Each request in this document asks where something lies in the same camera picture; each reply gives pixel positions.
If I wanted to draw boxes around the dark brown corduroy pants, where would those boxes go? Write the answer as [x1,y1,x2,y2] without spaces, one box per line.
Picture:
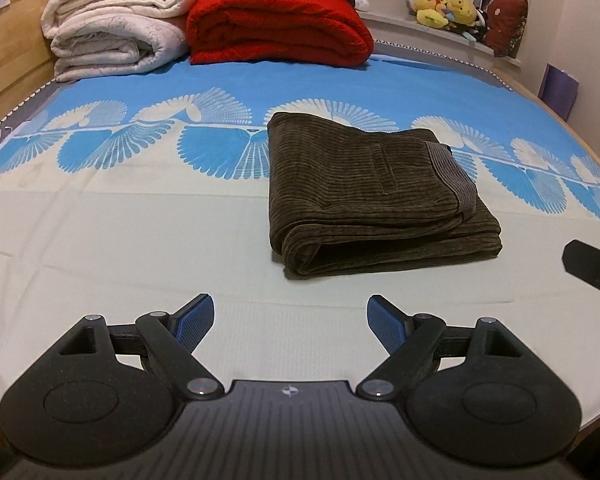
[268,112,502,278]

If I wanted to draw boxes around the blue and white bed sheet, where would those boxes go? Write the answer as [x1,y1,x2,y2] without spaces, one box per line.
[0,55,600,420]

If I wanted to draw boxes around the dark red plush toy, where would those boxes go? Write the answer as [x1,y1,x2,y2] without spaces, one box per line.
[483,0,529,58]

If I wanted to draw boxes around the yellow plush toy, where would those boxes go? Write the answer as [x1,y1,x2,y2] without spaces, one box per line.
[408,0,450,29]
[444,0,486,27]

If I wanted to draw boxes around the white folded quilt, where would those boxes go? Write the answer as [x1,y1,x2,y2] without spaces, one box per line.
[41,0,196,82]

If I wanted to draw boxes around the red folded blanket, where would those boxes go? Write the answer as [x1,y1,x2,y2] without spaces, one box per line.
[186,0,374,67]

